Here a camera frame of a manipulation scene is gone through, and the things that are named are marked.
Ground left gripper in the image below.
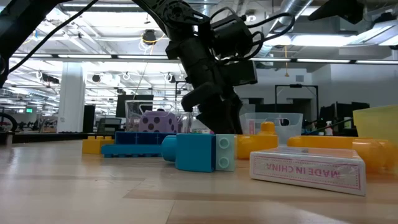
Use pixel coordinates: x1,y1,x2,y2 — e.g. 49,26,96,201
166,36,244,136

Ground purple foam dice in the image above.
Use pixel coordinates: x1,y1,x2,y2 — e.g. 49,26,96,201
138,111,178,134

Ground large blue toy block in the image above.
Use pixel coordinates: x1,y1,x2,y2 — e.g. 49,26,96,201
100,131,177,159

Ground tall clear plastic container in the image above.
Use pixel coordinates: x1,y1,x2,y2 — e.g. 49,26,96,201
124,100,193,134

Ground teal toy block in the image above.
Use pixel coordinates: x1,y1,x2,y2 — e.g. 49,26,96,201
160,133,237,173

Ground ceiling light strip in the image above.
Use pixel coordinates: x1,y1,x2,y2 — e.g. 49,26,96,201
117,55,170,60
12,53,53,58
57,54,113,59
295,58,351,64
250,57,292,62
354,59,398,65

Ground frosted clear plastic bin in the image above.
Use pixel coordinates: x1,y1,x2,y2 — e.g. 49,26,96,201
239,112,304,146

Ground black office monitor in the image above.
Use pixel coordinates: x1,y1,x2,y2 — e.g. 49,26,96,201
115,94,155,118

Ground black ceiling-mounted device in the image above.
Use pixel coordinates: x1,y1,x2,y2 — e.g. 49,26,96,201
142,29,157,46

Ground pink-backed wrapped card deck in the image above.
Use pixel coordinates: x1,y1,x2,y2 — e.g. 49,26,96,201
249,146,367,197

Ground large orange-yellow toy block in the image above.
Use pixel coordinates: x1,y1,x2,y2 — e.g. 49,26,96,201
287,135,383,150

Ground thin black slanted rod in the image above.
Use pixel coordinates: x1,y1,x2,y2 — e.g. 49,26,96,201
310,117,354,136

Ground yellow translucent plastic bin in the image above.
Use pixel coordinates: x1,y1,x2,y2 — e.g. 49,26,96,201
353,104,398,141

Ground black cabinet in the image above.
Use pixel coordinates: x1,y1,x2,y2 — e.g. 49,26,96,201
82,105,96,134

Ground small yellow toy block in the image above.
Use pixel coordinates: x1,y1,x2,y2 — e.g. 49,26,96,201
352,138,398,174
81,135,116,156

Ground white square pillar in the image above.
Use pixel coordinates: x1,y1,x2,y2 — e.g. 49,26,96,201
57,61,86,134

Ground slanted silver duct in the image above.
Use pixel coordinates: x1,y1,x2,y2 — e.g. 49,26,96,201
257,0,313,60

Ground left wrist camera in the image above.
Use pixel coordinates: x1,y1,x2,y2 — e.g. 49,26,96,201
228,60,259,87

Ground yellow hanging cord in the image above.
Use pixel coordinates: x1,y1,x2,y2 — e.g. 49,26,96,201
283,45,290,78

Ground black gantry frame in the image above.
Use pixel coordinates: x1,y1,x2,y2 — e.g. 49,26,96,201
274,83,319,118

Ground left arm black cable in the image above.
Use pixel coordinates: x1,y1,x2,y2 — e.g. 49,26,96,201
8,0,101,74

